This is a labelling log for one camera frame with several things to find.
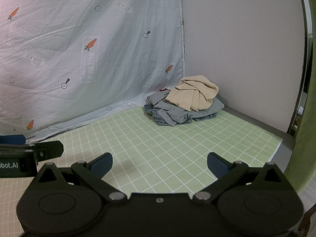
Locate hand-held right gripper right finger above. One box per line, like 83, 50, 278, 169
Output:
193, 152, 284, 204

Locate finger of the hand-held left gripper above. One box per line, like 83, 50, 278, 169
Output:
0, 134, 26, 145
25, 140, 64, 159

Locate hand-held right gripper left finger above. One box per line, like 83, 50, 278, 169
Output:
37, 152, 127, 203

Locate beige garment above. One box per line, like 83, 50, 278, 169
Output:
165, 75, 219, 112

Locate green grid mat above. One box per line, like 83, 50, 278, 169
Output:
0, 104, 283, 228

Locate grey garment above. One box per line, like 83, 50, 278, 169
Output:
147, 90, 225, 126

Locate blue jeans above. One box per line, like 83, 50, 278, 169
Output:
144, 104, 218, 127

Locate carrot print bed sheet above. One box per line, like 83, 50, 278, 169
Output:
0, 0, 186, 143

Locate metal frame pole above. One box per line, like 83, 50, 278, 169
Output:
286, 0, 313, 136

